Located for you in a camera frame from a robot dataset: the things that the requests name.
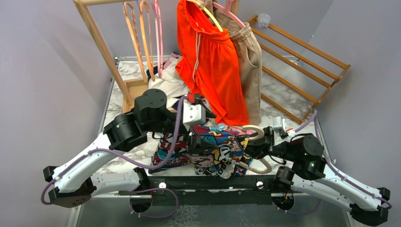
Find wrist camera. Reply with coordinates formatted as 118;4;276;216
183;101;206;126
272;116;296;139

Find pink hanger right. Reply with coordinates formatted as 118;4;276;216
212;0;245;28

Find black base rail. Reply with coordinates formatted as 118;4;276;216
140;175;288;206

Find beige shorts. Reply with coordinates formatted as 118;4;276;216
203;0;262;125

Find wooden clothes rack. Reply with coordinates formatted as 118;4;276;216
73;0;239;113

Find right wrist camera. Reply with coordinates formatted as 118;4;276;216
272;116;296;139

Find pink white navy garment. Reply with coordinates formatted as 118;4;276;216
146;53;190;110

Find yellow hanger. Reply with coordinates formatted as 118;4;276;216
188;0;223;32

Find light blue toy case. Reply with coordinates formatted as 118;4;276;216
203;122;226;131

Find pink hanger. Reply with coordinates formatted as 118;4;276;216
212;0;245;28
151;0;164;78

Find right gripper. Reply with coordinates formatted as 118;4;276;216
229;125;298;162

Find comic print shorts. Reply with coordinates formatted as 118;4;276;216
148;126;252;179

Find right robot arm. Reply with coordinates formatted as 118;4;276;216
243;125;392;227

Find wooden slatted shelf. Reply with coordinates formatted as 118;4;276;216
248;15;351;123

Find orange shorts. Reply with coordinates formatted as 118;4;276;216
176;0;249;125

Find orange hanger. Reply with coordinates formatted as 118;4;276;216
123;0;155;83

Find cream hanger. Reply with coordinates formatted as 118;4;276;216
238;125;272;175

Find clear plastic cup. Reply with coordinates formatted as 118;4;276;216
256;13;271;29

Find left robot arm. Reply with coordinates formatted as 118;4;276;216
40;88;216;208

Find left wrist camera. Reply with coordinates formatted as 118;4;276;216
183;101;206;126

